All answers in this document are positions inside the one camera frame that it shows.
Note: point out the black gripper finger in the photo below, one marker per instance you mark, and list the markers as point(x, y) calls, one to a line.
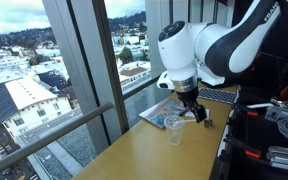
point(186, 110)
point(200, 114)

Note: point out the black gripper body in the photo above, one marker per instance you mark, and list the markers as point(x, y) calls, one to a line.
point(188, 98)

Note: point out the thin pale drinking straw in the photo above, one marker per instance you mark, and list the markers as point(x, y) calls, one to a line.
point(184, 121)

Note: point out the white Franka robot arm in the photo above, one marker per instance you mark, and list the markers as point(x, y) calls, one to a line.
point(224, 43)

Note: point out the clear plastic cup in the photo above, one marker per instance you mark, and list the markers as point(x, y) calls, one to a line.
point(174, 133)

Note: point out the floral blue pink pouch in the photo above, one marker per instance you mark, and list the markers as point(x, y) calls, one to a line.
point(157, 115)

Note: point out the black clamp orange pad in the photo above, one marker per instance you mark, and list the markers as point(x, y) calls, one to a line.
point(252, 154)
point(252, 113)

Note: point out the long aluminium extrusion bar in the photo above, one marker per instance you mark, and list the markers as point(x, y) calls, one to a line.
point(282, 113)

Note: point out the short aluminium extrusion bar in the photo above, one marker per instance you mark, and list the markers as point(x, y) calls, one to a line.
point(285, 160)

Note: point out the grey window mullion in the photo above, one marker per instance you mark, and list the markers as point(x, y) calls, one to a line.
point(84, 66)

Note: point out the grey metal handrail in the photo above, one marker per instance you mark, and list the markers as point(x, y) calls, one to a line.
point(50, 135)

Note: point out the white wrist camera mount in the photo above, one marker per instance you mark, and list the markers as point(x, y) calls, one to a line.
point(165, 81)

